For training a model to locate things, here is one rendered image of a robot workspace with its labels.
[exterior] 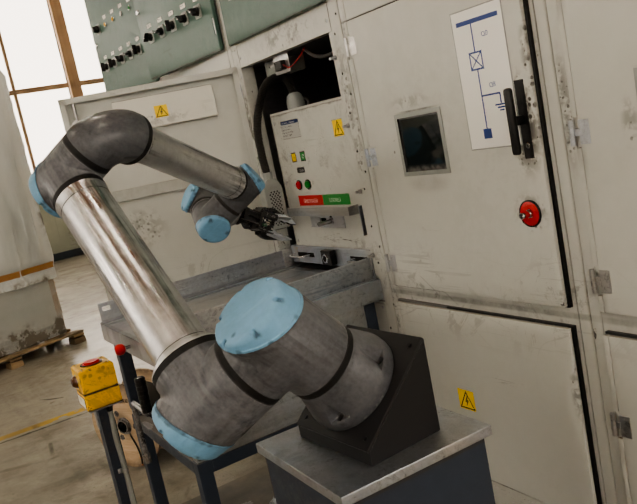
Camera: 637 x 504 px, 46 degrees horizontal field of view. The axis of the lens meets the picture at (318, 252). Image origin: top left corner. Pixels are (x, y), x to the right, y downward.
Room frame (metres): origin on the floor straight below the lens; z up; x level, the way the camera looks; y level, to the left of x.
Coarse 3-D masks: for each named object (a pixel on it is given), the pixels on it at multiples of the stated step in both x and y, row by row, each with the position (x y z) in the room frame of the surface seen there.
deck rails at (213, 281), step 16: (272, 256) 2.62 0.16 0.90; (208, 272) 2.50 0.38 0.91; (224, 272) 2.53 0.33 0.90; (240, 272) 2.56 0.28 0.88; (256, 272) 2.59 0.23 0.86; (272, 272) 2.60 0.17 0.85; (336, 272) 2.10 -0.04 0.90; (352, 272) 2.13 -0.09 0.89; (368, 272) 2.16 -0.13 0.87; (176, 288) 2.44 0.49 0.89; (192, 288) 2.47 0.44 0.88; (208, 288) 2.49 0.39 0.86; (224, 288) 2.49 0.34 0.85; (304, 288) 2.05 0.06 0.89; (320, 288) 2.07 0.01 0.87; (336, 288) 2.10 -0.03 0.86; (112, 304) 2.33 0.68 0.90; (224, 304) 1.93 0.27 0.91; (112, 320) 2.33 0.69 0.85; (208, 320) 1.90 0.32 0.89
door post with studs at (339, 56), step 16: (336, 16) 2.11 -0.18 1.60; (336, 32) 2.13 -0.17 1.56; (336, 48) 2.14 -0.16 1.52; (336, 64) 2.16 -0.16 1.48; (352, 96) 2.11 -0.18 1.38; (352, 112) 2.12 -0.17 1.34; (352, 128) 2.13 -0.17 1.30; (352, 144) 2.16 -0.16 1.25; (368, 176) 2.11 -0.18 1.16; (368, 192) 2.12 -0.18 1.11; (368, 208) 2.13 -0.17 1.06; (368, 224) 2.15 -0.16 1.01; (368, 256) 2.14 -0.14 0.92; (384, 272) 2.11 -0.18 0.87; (384, 288) 2.13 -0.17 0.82
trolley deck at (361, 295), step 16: (288, 272) 2.56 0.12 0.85; (304, 272) 2.50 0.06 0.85; (240, 288) 2.45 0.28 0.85; (352, 288) 2.09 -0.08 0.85; (368, 288) 2.11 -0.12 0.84; (192, 304) 2.34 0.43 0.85; (208, 304) 2.29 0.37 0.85; (320, 304) 2.03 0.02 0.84; (336, 304) 2.06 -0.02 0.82; (352, 304) 2.08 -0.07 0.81; (112, 336) 2.23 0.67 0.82; (128, 336) 2.08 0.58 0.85; (128, 352) 2.11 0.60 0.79; (144, 352) 1.96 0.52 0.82
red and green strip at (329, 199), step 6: (300, 198) 2.55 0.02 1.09; (306, 198) 2.52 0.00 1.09; (312, 198) 2.48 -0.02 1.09; (318, 198) 2.45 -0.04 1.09; (324, 198) 2.42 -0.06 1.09; (330, 198) 2.38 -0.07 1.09; (336, 198) 2.35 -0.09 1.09; (342, 198) 2.32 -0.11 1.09; (348, 198) 2.29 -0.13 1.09; (300, 204) 2.56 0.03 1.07; (306, 204) 2.53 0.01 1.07; (312, 204) 2.49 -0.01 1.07; (318, 204) 2.46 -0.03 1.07; (324, 204) 2.42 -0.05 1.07; (330, 204) 2.39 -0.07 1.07; (336, 204) 2.36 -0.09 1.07; (342, 204) 2.33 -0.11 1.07
